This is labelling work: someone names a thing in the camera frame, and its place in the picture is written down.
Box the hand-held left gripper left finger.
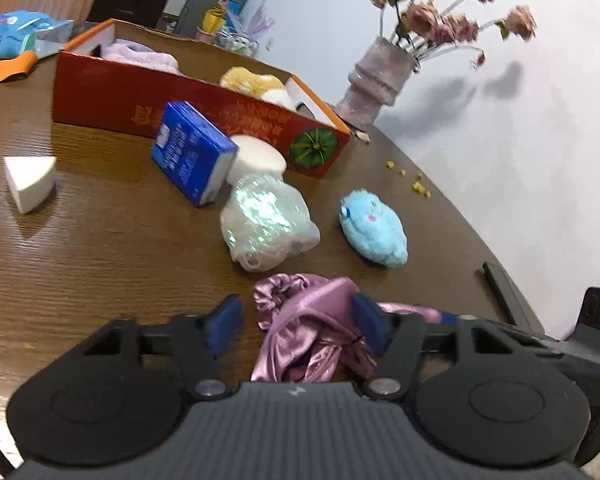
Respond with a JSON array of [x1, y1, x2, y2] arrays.
[[82, 294, 243, 401]]

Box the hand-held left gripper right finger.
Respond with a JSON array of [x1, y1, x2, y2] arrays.
[[351, 294, 518, 400]]

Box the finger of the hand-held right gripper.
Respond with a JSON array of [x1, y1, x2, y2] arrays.
[[441, 311, 549, 350]]

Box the pink satin bonnet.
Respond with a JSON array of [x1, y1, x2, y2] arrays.
[[250, 273, 442, 384]]

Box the blue plush toy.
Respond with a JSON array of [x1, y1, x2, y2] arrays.
[[338, 188, 409, 267]]

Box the iridescent plastic bag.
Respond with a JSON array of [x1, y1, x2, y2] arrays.
[[219, 172, 321, 274]]

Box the white round sponge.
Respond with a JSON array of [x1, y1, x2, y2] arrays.
[[226, 133, 287, 187]]

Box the blue tissue pack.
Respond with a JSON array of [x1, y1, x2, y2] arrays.
[[150, 101, 240, 207]]

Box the white wedge sponge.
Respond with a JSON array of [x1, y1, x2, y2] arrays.
[[4, 155, 58, 215]]

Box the yellow white alpaca plush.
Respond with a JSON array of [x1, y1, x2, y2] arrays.
[[219, 66, 294, 109]]

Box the red cardboard box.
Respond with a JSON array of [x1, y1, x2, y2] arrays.
[[51, 18, 353, 179]]

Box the lavender fluffy cloth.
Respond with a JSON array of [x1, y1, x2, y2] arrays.
[[101, 39, 182, 77]]

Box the scattered yellow flower bits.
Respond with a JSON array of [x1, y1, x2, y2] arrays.
[[385, 160, 433, 199]]

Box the pink textured vase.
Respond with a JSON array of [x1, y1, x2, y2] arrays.
[[334, 36, 421, 129]]

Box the cups with stationery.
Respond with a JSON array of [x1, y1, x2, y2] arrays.
[[195, 0, 276, 59]]

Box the yellow plastic container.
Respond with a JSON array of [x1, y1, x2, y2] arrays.
[[200, 7, 227, 34]]

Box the bunch of dried pink roses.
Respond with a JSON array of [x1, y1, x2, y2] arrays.
[[369, 0, 538, 68]]

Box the clear plastic bag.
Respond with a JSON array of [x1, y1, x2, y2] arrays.
[[32, 19, 76, 57]]

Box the orange cloth strip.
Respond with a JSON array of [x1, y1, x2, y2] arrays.
[[0, 52, 39, 86]]

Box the blue wipes packet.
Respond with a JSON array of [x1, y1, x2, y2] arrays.
[[0, 10, 57, 59]]

